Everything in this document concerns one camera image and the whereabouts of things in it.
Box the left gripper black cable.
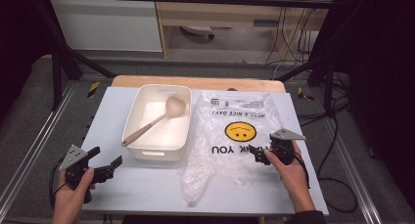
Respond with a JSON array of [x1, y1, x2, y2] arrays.
[[48, 157, 68, 209]]

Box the aluminium rail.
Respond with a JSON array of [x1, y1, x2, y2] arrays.
[[0, 81, 78, 212], [326, 119, 384, 224]]

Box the person's left hand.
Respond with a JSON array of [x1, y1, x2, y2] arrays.
[[52, 167, 96, 216]]

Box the clear smiley plastic bag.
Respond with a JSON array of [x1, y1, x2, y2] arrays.
[[177, 90, 285, 207]]

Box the white cabinet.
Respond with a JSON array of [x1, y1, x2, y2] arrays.
[[50, 0, 163, 53]]

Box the pink long-handled spoon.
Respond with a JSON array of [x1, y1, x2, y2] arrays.
[[121, 95, 187, 148]]

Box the black floor cable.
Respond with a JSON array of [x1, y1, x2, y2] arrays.
[[298, 96, 359, 214]]

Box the wooden table board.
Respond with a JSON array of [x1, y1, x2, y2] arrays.
[[111, 74, 288, 94]]

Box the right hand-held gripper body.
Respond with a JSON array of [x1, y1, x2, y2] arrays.
[[269, 128, 307, 165]]

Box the white plastic storage bin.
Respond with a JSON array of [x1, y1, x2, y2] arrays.
[[121, 83, 193, 162]]

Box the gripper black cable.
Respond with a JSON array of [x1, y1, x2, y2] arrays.
[[48, 157, 68, 209], [293, 151, 311, 190]]

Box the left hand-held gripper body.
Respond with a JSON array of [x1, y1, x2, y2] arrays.
[[59, 145, 96, 190]]

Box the light wooden desk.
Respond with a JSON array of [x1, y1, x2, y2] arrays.
[[153, 0, 338, 61]]

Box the person's right hand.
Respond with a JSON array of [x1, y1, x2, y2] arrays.
[[263, 141, 315, 212]]

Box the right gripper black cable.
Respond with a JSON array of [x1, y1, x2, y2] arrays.
[[293, 151, 311, 190]]

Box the bundle of hanging cables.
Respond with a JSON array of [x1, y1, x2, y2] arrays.
[[264, 2, 326, 66]]

